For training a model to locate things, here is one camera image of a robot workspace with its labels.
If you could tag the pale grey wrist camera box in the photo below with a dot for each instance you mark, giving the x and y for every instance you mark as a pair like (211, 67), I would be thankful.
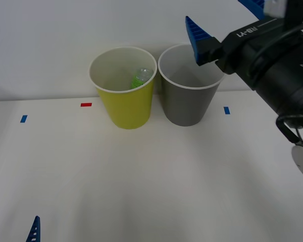
(275, 7)

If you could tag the yellow-green plastic waste bin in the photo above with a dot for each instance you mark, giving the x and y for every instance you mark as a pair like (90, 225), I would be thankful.
(128, 108)

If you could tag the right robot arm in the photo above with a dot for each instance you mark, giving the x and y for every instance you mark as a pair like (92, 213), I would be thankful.
(288, 85)

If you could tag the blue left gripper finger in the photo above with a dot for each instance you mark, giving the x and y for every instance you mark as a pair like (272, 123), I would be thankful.
(34, 233)

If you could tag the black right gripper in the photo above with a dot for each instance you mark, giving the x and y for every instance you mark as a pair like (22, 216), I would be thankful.
(242, 46)

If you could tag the grey plastic waste bin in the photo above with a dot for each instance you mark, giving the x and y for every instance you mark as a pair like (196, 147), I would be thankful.
(187, 106)

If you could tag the green label plastic bottle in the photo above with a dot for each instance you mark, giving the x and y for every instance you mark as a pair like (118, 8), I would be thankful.
(139, 78)

